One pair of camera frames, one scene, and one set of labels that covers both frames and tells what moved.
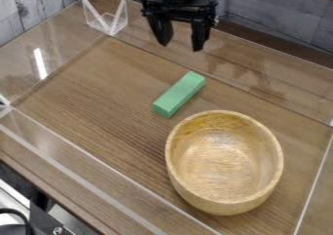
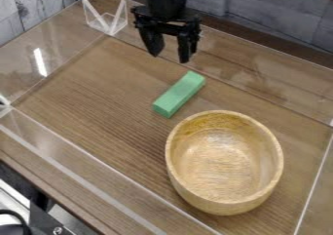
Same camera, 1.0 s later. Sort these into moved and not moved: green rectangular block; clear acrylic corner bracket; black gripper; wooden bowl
Moved: black gripper
Not moved: clear acrylic corner bracket; wooden bowl; green rectangular block
